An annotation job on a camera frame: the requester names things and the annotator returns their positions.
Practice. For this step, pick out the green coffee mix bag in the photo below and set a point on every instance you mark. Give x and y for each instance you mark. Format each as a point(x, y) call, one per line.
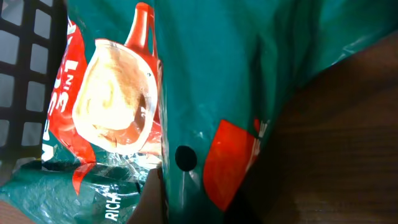
point(191, 89)

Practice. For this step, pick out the grey plastic basket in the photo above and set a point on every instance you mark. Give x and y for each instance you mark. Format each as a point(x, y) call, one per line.
point(32, 44)

